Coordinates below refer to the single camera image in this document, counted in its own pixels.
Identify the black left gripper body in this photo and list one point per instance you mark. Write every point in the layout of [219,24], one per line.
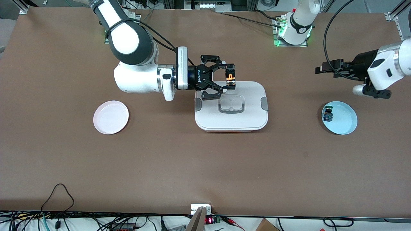
[362,65]

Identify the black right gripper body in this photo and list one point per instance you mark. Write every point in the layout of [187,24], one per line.
[199,78]

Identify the orange push button switch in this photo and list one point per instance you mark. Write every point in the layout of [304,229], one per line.
[230,77]

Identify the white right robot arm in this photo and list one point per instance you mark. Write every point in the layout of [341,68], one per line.
[128,38]

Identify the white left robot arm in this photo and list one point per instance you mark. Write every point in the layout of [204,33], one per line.
[385,69]

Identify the white lidded lunch box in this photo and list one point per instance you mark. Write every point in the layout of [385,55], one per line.
[231,122]

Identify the brown cardboard box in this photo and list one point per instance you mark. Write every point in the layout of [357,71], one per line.
[266,226]

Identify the light blue round plate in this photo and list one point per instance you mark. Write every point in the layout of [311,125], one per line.
[345,120]

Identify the pink round plate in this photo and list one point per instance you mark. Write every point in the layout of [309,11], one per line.
[110,117]

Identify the red digit display module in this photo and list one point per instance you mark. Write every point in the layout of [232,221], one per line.
[209,220]

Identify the red test clip lead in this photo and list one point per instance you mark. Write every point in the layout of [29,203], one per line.
[232,222]

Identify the tan wooden board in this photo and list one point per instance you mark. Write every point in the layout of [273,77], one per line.
[196,222]

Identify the green push button switch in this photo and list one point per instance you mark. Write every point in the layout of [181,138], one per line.
[328,115]

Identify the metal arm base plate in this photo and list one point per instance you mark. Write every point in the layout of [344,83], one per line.
[138,19]
[276,44]

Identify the aluminium corner bracket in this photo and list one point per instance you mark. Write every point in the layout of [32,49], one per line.
[393,15]

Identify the aluminium frame with lights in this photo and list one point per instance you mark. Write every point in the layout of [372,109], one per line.
[208,5]

